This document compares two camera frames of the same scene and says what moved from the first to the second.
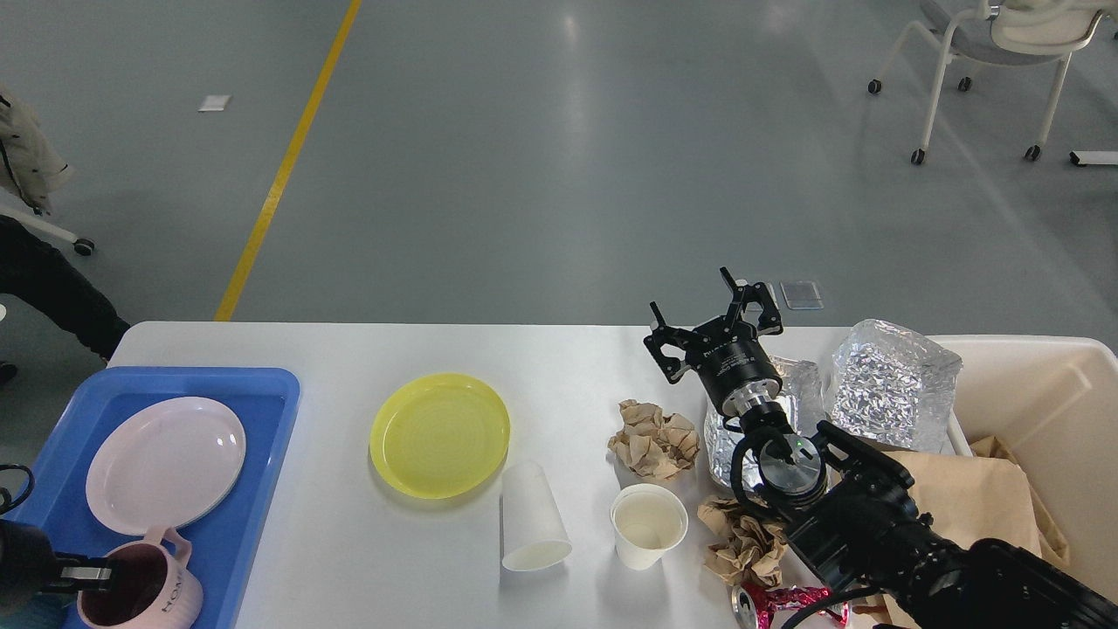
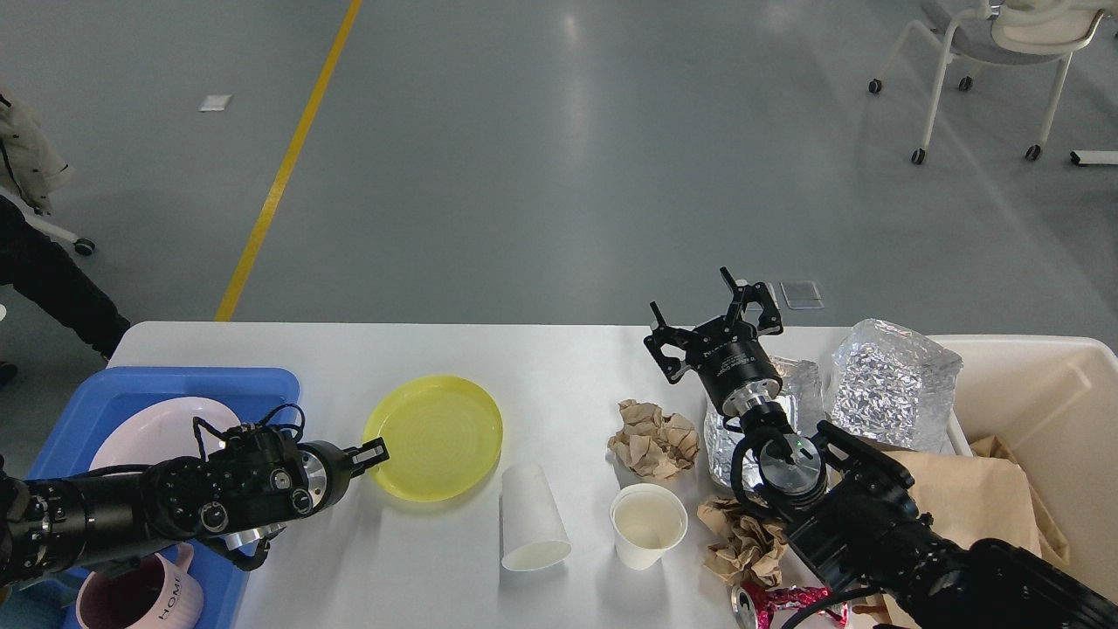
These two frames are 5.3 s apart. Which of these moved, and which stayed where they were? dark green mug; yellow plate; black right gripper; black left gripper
Moved: black left gripper
Stayed: dark green mug; black right gripper; yellow plate
